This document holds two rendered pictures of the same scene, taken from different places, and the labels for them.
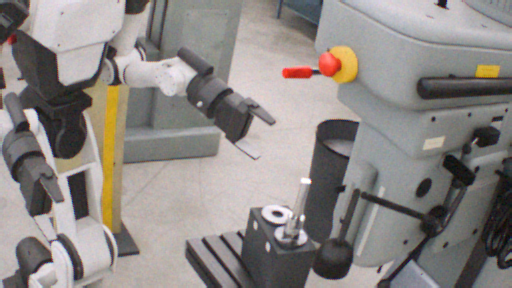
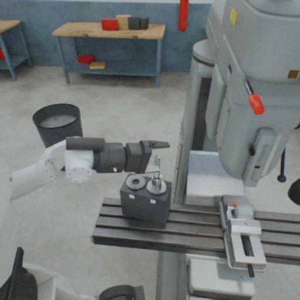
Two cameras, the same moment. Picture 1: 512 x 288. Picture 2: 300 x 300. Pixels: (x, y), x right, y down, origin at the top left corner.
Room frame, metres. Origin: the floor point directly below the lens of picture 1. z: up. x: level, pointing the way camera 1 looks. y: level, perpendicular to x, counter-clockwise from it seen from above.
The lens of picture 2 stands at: (0.83, 0.44, 1.95)
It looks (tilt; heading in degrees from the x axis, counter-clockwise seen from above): 40 degrees down; 312
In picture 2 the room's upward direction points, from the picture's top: straight up
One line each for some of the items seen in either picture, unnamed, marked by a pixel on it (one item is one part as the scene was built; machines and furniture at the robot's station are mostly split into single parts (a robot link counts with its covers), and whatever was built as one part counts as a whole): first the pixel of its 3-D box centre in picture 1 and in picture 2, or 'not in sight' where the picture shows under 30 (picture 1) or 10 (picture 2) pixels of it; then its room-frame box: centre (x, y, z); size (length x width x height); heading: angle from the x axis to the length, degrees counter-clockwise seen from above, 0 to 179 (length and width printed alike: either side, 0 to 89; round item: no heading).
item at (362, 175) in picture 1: (350, 212); (257, 159); (0.96, -0.21, 1.45); 0.04 x 0.04 x 0.21; 36
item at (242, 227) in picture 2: not in sight; (244, 227); (0.93, -0.30, 1.01); 0.12 x 0.06 x 0.04; 37
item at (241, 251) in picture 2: not in sight; (241, 226); (0.95, -0.32, 0.97); 0.35 x 0.15 x 0.11; 127
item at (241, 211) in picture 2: not in sight; (243, 213); (0.97, -0.34, 1.03); 0.06 x 0.05 x 0.06; 37
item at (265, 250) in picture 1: (276, 251); (146, 198); (1.36, -0.12, 1.02); 0.22 x 0.12 x 0.20; 25
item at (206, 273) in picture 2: not in sight; (216, 241); (1.03, -0.30, 0.78); 0.50 x 0.35 x 0.12; 126
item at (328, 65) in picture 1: (330, 64); not in sight; (0.88, -0.09, 1.76); 0.04 x 0.03 x 0.04; 36
